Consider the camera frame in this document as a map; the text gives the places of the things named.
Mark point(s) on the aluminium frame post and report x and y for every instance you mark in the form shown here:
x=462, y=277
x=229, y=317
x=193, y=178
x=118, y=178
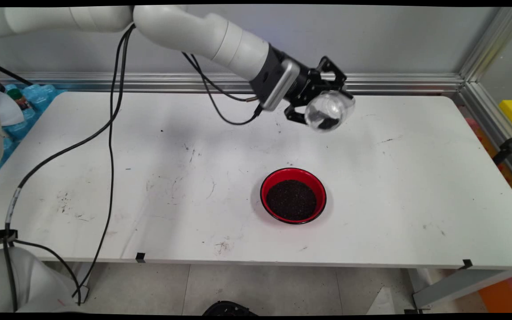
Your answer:
x=489, y=42

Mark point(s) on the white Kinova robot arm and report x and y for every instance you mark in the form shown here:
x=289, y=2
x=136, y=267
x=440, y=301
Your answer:
x=220, y=35

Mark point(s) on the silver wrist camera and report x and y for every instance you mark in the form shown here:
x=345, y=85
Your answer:
x=280, y=84

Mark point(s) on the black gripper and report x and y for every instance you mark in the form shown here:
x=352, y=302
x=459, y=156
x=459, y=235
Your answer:
x=307, y=84

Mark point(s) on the red bowl black rim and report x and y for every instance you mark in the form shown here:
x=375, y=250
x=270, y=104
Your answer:
x=276, y=178

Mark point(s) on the blue water bottle pack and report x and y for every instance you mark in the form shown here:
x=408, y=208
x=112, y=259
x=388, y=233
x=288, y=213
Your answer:
x=38, y=95

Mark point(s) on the black round floor object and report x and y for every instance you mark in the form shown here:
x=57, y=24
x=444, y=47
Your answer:
x=229, y=309

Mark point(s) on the grey table leg brace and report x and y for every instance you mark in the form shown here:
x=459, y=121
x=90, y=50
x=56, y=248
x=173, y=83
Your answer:
x=460, y=284

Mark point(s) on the large black granules pile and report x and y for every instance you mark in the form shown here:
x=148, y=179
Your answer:
x=291, y=202

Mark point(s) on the bottle with green cap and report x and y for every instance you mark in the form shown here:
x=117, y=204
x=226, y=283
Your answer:
x=18, y=98

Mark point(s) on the white plastic container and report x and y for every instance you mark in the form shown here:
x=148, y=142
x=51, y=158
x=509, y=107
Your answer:
x=9, y=111

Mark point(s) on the long aluminium frame rail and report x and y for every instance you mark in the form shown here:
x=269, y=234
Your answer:
x=416, y=82

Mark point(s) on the orange box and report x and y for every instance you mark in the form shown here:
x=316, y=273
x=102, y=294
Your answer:
x=507, y=293

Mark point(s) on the clear plastic jar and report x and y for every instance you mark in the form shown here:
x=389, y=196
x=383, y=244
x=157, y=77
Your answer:
x=329, y=106

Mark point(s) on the black table edge clip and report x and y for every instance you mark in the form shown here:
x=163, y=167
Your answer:
x=467, y=264
x=140, y=257

